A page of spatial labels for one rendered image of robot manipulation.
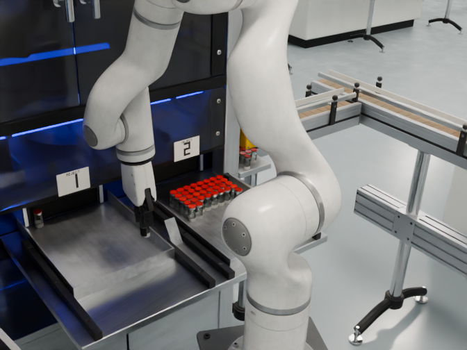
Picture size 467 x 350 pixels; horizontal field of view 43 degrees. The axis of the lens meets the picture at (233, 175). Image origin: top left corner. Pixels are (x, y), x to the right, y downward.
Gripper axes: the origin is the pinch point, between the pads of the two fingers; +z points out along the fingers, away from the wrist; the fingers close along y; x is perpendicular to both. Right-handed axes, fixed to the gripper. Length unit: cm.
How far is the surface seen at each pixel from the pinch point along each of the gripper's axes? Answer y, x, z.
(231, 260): 12.5, 16.1, 11.2
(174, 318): -27, 15, 59
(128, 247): -7.0, -2.7, 12.2
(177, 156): -25.4, 20.0, 0.5
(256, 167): -31, 49, 14
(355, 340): -26, 91, 104
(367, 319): -26, 98, 96
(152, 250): -3.3, 2.3, 12.6
